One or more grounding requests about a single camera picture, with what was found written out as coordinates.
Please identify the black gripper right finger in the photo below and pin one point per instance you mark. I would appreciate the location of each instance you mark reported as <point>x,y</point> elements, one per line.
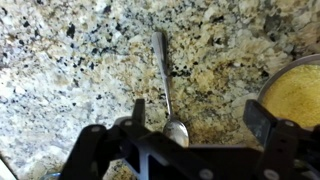
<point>286,150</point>

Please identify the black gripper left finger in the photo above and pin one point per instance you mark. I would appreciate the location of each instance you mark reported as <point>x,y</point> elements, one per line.
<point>93,150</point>

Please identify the metal spoon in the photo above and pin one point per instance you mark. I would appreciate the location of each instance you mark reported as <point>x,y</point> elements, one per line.
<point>163,66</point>

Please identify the shallow steel bowl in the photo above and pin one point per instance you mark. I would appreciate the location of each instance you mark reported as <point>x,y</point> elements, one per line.
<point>276,77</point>

